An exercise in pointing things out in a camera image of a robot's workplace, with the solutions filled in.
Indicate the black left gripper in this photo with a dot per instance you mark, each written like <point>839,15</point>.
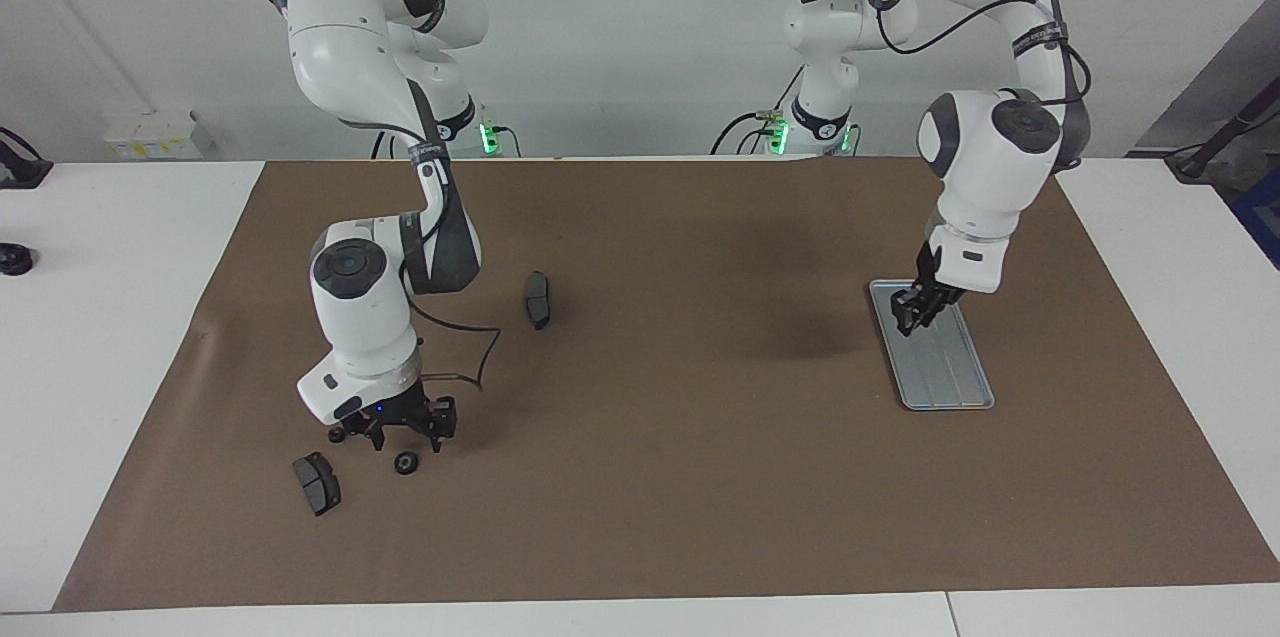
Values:
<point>935,295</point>

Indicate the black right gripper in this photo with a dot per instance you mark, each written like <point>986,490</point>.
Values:
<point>405,412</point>

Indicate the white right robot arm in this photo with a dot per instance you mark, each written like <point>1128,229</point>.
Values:
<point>365,317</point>

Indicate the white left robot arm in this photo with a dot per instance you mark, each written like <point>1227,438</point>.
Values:
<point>985,167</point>

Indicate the silver metal tray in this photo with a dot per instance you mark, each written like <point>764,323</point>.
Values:
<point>950,377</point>

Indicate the short grey brake pad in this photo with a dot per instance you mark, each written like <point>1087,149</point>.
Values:
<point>318,485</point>

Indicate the long grey brake pad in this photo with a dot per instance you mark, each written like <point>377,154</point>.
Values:
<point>538,302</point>

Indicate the brown table mat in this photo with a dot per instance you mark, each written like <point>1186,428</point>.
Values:
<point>640,497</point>

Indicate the black stand pole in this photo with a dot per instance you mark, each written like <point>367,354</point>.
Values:
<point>1215,139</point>

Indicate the blue crate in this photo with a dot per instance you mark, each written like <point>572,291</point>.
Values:
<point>1262,217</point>

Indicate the black round knob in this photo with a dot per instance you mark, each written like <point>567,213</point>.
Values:
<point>14,259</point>

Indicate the black table clamp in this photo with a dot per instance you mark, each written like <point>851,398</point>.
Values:
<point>20,169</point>

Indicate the white wall socket box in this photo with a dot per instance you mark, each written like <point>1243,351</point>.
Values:
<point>155,135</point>

